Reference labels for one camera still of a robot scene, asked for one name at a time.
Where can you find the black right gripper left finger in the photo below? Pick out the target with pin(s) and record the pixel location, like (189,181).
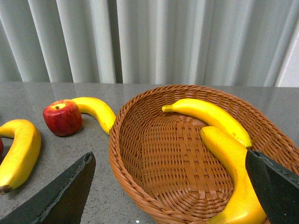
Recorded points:
(62,201)

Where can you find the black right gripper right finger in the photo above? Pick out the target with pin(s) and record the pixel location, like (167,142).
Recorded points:
(276,187)

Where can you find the yellow banana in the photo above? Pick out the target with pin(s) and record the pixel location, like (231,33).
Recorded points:
(99,110)
(19,161)

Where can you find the red apple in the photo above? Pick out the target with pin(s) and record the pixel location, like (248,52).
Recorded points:
(1,147)
(63,117)

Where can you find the lower banana in basket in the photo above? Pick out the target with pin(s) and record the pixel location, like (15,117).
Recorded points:
(243,207)

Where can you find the banana in basket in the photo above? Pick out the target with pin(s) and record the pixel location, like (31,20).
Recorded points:
(243,207)
(212,115)

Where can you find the yellow banana beside basket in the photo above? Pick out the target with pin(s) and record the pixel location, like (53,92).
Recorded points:
(99,110)

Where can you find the right brown wicker basket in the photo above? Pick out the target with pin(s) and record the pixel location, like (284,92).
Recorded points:
(160,161)

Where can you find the upper banana in basket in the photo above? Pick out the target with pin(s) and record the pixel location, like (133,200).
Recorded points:
(212,115)

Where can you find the white pleated curtain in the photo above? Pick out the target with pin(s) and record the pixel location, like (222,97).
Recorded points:
(210,42)

